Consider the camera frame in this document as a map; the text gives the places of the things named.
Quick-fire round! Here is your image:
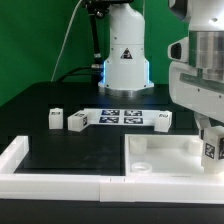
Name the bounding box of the white marker sheet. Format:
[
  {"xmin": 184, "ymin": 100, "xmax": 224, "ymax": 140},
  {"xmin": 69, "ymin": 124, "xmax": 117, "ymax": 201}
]
[{"xmin": 84, "ymin": 108, "xmax": 160, "ymax": 126}]

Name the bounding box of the white cable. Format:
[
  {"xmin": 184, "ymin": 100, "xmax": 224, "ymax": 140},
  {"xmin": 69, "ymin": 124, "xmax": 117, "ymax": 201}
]
[{"xmin": 50, "ymin": 0, "xmax": 83, "ymax": 82}]

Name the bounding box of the black cable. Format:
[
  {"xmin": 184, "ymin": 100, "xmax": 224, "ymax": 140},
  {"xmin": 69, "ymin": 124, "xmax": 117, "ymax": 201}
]
[{"xmin": 57, "ymin": 64, "xmax": 102, "ymax": 83}]

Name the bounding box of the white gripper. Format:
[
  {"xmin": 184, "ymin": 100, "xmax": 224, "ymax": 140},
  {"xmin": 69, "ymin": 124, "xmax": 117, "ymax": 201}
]
[{"xmin": 169, "ymin": 62, "xmax": 224, "ymax": 139}]

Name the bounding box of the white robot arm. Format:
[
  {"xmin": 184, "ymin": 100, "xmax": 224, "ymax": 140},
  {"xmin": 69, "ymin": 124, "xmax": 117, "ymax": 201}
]
[{"xmin": 99, "ymin": 0, "xmax": 224, "ymax": 139}]

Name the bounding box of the white U-shaped obstacle fence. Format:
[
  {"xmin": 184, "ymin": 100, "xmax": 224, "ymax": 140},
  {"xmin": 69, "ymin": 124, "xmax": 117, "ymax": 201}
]
[{"xmin": 0, "ymin": 136, "xmax": 224, "ymax": 204}]

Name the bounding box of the white square tabletop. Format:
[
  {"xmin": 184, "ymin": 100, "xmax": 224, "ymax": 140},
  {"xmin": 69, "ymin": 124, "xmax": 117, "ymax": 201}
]
[{"xmin": 124, "ymin": 134, "xmax": 204, "ymax": 176}]

